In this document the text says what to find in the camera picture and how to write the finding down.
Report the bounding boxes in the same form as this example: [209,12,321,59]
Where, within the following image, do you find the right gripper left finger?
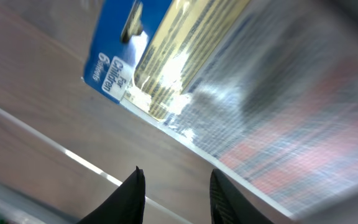
[77,167,145,224]

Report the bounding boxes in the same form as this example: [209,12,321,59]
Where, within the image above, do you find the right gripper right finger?
[209,169,273,224]

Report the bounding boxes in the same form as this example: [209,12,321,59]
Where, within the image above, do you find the clear plastic container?
[0,1,358,223]

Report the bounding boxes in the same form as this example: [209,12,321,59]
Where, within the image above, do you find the blue fever patch box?
[83,0,358,219]

